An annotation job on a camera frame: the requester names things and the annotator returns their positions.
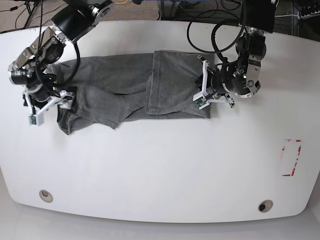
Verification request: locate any right table cable grommet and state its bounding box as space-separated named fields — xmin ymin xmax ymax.
xmin=258 ymin=199 xmax=273 ymax=213

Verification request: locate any table cable grommet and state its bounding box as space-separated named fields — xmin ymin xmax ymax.
xmin=258 ymin=199 xmax=273 ymax=213
xmin=39 ymin=190 xmax=53 ymax=203

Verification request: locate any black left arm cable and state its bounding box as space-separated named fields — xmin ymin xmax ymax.
xmin=186 ymin=0 xmax=248 ymax=66

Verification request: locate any grey t-shirt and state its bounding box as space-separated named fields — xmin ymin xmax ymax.
xmin=57 ymin=50 xmax=211 ymax=135

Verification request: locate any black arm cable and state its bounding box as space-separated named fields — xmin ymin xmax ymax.
xmin=34 ymin=0 xmax=81 ymax=93
xmin=186 ymin=0 xmax=248 ymax=66

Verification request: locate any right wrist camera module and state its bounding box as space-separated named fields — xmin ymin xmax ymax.
xmin=28 ymin=114 xmax=44 ymax=126

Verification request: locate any left table cable grommet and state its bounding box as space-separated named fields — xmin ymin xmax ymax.
xmin=39 ymin=190 xmax=53 ymax=203

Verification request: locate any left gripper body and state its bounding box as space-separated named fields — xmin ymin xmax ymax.
xmin=192 ymin=55 xmax=235 ymax=108

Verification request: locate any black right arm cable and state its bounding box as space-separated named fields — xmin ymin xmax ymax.
xmin=34 ymin=0 xmax=81 ymax=93

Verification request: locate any black tripod stand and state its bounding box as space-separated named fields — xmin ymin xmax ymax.
xmin=23 ymin=0 xmax=40 ymax=29

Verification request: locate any white power strip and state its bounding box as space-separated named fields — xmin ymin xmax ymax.
xmin=297 ymin=4 xmax=320 ymax=20

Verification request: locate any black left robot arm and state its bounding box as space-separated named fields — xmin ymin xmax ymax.
xmin=193 ymin=0 xmax=278 ymax=110

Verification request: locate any red tape rectangle marking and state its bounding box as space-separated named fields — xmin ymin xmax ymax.
xmin=279 ymin=139 xmax=302 ymax=177

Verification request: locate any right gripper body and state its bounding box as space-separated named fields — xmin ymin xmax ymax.
xmin=22 ymin=86 xmax=67 ymax=116

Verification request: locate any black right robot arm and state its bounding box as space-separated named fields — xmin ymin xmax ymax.
xmin=8 ymin=0 xmax=113 ymax=126

